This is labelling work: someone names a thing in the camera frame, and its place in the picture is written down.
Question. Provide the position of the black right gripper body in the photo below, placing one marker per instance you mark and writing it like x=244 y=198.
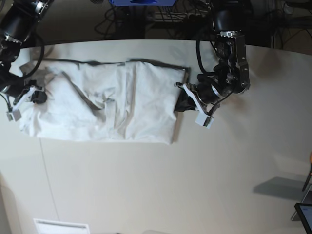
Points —
x=13 y=87

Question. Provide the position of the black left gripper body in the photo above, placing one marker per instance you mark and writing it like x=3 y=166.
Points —
x=207 y=93

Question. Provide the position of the white T-shirt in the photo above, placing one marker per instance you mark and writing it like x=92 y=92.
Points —
x=132 y=101

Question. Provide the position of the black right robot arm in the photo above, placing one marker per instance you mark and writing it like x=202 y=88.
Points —
x=17 y=26

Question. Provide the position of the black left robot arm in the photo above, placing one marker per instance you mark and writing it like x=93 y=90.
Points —
x=227 y=22

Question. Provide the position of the blue box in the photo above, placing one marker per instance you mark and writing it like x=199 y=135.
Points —
x=142 y=2

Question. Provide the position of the white paper sheet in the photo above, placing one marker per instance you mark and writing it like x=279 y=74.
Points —
x=56 y=227

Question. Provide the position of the black tablet stand leg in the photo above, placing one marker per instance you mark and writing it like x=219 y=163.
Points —
x=307 y=179

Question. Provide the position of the black tablet screen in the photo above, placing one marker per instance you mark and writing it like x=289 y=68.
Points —
x=304 y=212

